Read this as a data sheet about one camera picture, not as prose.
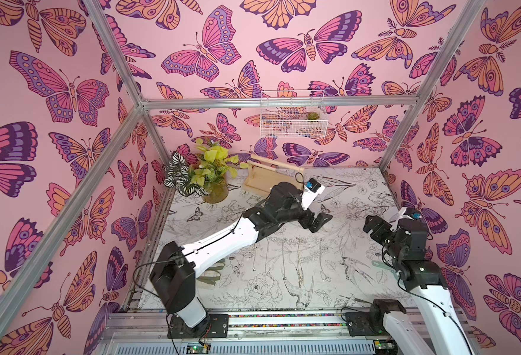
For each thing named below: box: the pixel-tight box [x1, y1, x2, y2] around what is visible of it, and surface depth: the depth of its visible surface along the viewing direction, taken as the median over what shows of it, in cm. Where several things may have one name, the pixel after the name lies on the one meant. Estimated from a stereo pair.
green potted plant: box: [163, 137, 250, 204], surface depth 93 cm
